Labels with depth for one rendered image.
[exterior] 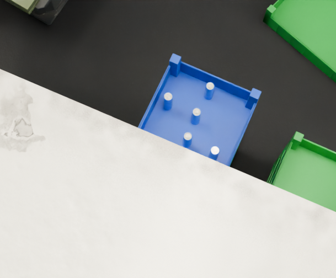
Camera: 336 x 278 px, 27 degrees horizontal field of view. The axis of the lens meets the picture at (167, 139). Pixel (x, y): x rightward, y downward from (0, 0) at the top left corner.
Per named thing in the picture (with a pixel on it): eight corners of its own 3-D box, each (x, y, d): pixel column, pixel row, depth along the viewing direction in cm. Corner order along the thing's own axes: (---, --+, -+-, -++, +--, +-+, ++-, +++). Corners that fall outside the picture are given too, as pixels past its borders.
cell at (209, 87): (206, 90, 149) (208, 80, 143) (213, 94, 149) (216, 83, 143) (202, 97, 149) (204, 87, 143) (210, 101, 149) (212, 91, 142)
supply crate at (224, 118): (171, 66, 151) (172, 52, 143) (257, 103, 149) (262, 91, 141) (111, 189, 144) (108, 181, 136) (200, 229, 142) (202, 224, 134)
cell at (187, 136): (184, 138, 146) (185, 129, 140) (192, 142, 146) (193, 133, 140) (181, 145, 146) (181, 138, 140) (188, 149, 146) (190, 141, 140)
